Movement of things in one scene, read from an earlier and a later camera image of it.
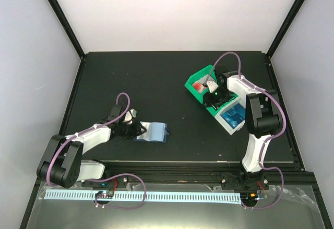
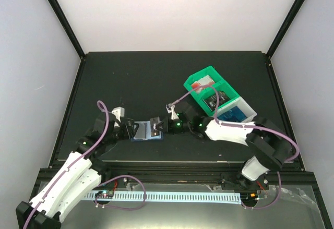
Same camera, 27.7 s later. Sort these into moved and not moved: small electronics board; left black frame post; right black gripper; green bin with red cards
Moved: right black gripper
Not moved: small electronics board; green bin with red cards; left black frame post
